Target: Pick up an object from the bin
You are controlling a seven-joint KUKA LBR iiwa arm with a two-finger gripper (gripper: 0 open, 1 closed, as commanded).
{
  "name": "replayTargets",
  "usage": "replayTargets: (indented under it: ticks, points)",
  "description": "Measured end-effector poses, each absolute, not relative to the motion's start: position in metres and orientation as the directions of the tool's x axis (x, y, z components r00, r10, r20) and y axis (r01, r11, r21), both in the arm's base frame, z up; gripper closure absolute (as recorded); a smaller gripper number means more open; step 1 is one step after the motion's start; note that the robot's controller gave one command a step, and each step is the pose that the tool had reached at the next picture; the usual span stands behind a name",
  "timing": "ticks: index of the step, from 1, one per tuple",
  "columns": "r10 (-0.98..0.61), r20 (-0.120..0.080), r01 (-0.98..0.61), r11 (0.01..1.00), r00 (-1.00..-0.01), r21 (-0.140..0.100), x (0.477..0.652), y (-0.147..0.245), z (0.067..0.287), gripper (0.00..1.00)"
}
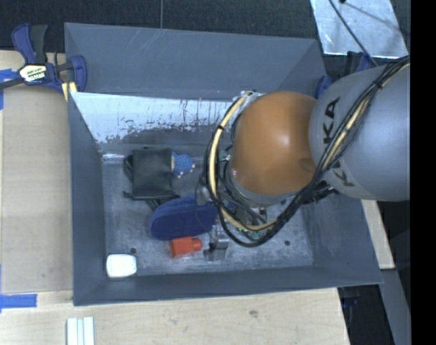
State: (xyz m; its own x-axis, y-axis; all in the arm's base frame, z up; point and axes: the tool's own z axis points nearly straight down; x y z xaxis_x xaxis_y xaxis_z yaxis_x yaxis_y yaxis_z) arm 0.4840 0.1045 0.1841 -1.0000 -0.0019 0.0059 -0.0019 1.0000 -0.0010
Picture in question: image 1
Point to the white rounded block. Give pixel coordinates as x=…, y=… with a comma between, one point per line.
x=121, y=265

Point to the dark blue oval sponge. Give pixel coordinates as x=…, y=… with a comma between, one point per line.
x=178, y=219

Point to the pale wood flat board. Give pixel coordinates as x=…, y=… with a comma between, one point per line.
x=34, y=192

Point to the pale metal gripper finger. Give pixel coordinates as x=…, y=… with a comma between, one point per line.
x=222, y=244
x=217, y=255

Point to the grey metal bin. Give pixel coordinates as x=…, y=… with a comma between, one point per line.
x=189, y=63

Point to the black fabric pouch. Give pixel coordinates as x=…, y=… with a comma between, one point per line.
x=153, y=174

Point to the red small block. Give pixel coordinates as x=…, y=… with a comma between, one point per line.
x=183, y=246

